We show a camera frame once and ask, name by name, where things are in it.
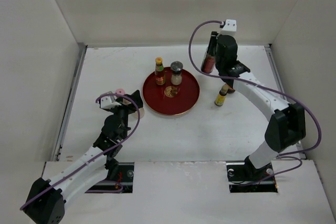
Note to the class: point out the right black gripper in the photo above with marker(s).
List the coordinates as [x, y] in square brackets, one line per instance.
[213, 41]

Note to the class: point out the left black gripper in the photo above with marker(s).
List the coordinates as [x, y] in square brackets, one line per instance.
[134, 99]

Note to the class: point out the tall clear bottle black cap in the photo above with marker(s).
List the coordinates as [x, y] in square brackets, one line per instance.
[208, 61]

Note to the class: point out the pink cap shaker jar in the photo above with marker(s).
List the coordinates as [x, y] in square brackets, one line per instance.
[120, 92]

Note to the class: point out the chili sauce bottle green label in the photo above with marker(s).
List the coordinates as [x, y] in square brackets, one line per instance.
[159, 71]

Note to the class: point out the grinder jar black cap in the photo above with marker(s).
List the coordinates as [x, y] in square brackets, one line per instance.
[176, 68]

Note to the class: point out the small yellow label bottle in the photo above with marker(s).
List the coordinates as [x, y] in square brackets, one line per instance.
[220, 99]

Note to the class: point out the yellow cap shaker jar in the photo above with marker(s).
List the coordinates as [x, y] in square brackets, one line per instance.
[139, 114]

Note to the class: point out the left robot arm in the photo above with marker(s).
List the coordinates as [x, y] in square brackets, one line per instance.
[48, 199]

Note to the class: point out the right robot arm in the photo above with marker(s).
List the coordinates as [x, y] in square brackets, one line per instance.
[286, 121]

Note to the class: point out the red round tray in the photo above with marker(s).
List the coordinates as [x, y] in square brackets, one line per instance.
[169, 99]

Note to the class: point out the red cap sauce jar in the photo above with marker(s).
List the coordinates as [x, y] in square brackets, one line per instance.
[230, 90]

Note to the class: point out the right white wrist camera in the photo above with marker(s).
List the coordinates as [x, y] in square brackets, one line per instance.
[229, 27]

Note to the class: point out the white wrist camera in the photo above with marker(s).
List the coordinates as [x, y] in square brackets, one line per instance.
[107, 101]
[229, 27]

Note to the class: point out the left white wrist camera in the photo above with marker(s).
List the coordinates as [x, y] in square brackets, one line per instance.
[107, 101]

